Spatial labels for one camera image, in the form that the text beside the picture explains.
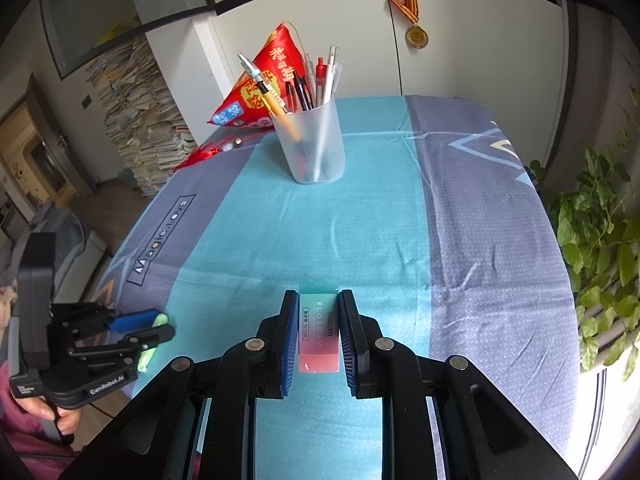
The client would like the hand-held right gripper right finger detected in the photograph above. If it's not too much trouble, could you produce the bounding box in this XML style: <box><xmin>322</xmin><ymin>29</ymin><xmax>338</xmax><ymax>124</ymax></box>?
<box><xmin>337</xmin><ymin>288</ymin><xmax>579</xmax><ymax>480</ymax></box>

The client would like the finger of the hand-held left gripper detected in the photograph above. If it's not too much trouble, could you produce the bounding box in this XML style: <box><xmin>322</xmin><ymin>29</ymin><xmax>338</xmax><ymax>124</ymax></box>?
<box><xmin>49</xmin><ymin>302</ymin><xmax>161</xmax><ymax>347</ymax></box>
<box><xmin>67</xmin><ymin>324</ymin><xmax>177</xmax><ymax>362</ymax></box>

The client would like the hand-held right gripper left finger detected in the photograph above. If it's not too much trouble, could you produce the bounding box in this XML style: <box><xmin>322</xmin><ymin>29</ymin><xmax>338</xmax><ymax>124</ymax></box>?
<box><xmin>57</xmin><ymin>288</ymin><xmax>301</xmax><ymax>480</ymax></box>

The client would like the light green marker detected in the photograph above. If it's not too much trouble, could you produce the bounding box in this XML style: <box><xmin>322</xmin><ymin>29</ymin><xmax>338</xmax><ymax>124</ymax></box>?
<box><xmin>137</xmin><ymin>312</ymin><xmax>170</xmax><ymax>374</ymax></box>

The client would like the pink and teal eraser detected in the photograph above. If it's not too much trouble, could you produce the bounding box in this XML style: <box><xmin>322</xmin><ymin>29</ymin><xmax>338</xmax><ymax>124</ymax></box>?
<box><xmin>298</xmin><ymin>277</ymin><xmax>341</xmax><ymax>375</ymax></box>

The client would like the translucent white pen cup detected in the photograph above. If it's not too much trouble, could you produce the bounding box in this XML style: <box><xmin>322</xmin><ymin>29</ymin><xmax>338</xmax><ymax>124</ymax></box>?
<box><xmin>269</xmin><ymin>95</ymin><xmax>347</xmax><ymax>185</ymax></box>

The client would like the person's left forearm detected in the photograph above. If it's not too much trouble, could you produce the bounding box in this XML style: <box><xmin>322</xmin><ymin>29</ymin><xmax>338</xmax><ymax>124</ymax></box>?
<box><xmin>0</xmin><ymin>360</ymin><xmax>77</xmax><ymax>480</ymax></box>

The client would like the person's left hand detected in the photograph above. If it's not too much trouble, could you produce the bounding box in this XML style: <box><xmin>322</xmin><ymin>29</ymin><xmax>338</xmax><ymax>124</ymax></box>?
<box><xmin>22</xmin><ymin>394</ymin><xmax>82</xmax><ymax>437</ymax></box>

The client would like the blue and grey tablecloth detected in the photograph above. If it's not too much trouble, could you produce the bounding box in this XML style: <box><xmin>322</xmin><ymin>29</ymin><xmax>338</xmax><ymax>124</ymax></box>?
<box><xmin>92</xmin><ymin>94</ymin><xmax>584</xmax><ymax>480</ymax></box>

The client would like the brown wooden door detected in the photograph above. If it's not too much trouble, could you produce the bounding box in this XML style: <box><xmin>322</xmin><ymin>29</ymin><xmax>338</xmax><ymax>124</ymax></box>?
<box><xmin>0</xmin><ymin>72</ymin><xmax>97</xmax><ymax>213</ymax></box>

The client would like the tall stack of books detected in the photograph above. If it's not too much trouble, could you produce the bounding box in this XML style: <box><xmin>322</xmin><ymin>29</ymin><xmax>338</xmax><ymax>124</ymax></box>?
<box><xmin>84</xmin><ymin>34</ymin><xmax>199</xmax><ymax>199</ymax></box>

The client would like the red triangular tasselled ornament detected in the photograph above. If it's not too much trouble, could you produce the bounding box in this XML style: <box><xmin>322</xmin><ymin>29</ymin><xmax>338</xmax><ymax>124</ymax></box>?
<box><xmin>172</xmin><ymin>22</ymin><xmax>309</xmax><ymax>174</ymax></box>

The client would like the bunch of assorted pens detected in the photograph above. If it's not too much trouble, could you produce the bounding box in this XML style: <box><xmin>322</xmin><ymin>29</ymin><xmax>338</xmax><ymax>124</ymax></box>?
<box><xmin>237</xmin><ymin>44</ymin><xmax>347</xmax><ymax>181</ymax></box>

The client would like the green leafy plant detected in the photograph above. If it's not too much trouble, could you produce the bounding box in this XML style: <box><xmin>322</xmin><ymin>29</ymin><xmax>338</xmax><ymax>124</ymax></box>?
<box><xmin>524</xmin><ymin>89</ymin><xmax>640</xmax><ymax>384</ymax></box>

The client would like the glass cabinet door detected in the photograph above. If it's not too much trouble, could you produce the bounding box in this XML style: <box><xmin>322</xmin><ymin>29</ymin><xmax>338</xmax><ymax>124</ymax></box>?
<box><xmin>38</xmin><ymin>0</ymin><xmax>217</xmax><ymax>81</ymax></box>

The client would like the gold medal with striped ribbon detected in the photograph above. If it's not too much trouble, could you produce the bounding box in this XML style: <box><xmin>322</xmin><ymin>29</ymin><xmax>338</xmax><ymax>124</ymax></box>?
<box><xmin>384</xmin><ymin>0</ymin><xmax>430</xmax><ymax>51</ymax></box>

